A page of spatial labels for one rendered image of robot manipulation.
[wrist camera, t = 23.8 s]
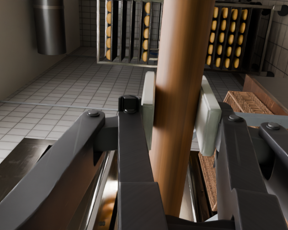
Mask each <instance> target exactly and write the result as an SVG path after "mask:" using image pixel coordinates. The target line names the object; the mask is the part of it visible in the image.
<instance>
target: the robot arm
mask: <svg viewBox="0 0 288 230"><path fill-rule="evenodd" d="M155 75H156V73H154V72H151V71H148V72H147V73H146V75H145V81H144V89H143V95H142V97H139V96H136V95H131V94H126V95H122V96H120V97H119V98H118V115H117V116H114V117H105V113H104V112H102V111H100V110H88V111H85V112H83V113H82V114H81V115H80V116H79V117H78V118H77V119H76V120H75V121H74V123H73V124H72V125H71V126H70V127H69V128H68V129H67V130H66V131H65V133H64V134H63V135H62V136H61V137H60V138H59V139H58V140H57V141H56V142H55V143H54V144H53V145H52V146H51V148H50V149H49V150H48V151H47V152H46V153H45V154H44V155H43V156H42V158H41V159H40V160H39V161H38V162H37V163H36V164H35V165H34V166H33V167H32V169H31V170H30V171H29V172H28V173H27V174H26V175H25V176H24V177H23V179H22V180H21V181H20V182H19V183H18V184H17V185H16V186H15V187H14V188H13V189H12V190H11V191H10V192H9V194H8V195H7V196H6V197H5V198H4V199H3V200H2V201H1V202H0V230H66V228H67V227H68V225H69V223H70V221H71V219H72V217H73V215H74V213H75V211H76V210H77V208H78V206H79V204H80V202H81V200H82V198H83V196H84V195H85V193H86V191H87V189H88V187H89V185H90V183H91V181H92V179H93V177H94V175H95V173H96V172H97V170H98V168H99V166H100V164H101V162H102V160H103V158H104V156H105V152H106V151H114V150H117V230H288V227H287V224H286V221H285V219H286V220H287V222H288V130H287V129H286V128H284V127H283V126H281V125H279V124H278V123H274V122H263V123H261V124H260V128H259V129H257V128H253V127H249V126H247V123H246V120H245V119H243V118H242V117H239V116H237V115H236V114H235V112H234V111H233V109H232V107H231V106H230V105H229V104H228V103H226V102H217V100H216V98H215V96H214V94H213V91H212V89H211V87H210V85H209V83H208V81H207V79H206V77H205V76H204V75H203V78H202V84H201V90H200V95H199V101H198V107H197V114H196V120H195V129H196V134H197V139H198V143H199V148H200V153H201V154H202V155H203V156H209V157H211V156H212V155H214V151H215V147H216V153H215V158H214V163H213V168H215V170H216V190H217V210H218V220H213V221H205V222H193V221H189V220H185V219H182V218H178V217H175V216H171V215H166V214H165V212H164V207H163V203H162V198H161V194H160V188H159V184H158V182H154V177H153V172H152V167H151V162H150V157H149V150H151V145H152V133H153V121H154V109H155ZM268 193H269V194H268Z"/></svg>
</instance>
